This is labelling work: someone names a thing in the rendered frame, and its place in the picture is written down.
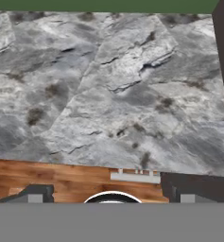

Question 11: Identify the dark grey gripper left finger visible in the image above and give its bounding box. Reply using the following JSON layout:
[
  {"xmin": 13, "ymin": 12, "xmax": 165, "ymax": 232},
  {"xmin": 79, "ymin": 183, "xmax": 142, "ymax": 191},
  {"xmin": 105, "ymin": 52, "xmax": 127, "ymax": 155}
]
[{"xmin": 0, "ymin": 184, "xmax": 56, "ymax": 204}]

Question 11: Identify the dark appliance front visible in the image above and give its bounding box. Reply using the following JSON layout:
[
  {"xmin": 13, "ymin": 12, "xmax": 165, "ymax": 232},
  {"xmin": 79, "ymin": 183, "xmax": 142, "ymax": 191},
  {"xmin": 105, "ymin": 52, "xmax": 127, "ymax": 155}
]
[{"xmin": 160, "ymin": 171, "xmax": 224, "ymax": 204}]

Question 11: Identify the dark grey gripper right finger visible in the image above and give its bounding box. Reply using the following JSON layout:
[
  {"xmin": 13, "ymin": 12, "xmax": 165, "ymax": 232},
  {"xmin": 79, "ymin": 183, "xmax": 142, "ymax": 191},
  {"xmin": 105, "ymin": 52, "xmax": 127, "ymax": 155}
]
[{"xmin": 169, "ymin": 184, "xmax": 219, "ymax": 204}]

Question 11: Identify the white rimmed black round object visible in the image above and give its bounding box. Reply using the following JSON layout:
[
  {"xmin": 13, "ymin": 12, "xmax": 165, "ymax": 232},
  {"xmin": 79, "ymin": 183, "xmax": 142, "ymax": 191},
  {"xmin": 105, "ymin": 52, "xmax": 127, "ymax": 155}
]
[{"xmin": 83, "ymin": 190, "xmax": 143, "ymax": 204}]

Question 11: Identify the wooden drawer front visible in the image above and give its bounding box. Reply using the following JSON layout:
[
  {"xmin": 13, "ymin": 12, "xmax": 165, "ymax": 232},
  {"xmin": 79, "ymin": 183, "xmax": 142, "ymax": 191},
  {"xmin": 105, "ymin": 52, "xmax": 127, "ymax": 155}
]
[{"xmin": 0, "ymin": 158, "xmax": 170, "ymax": 204}]

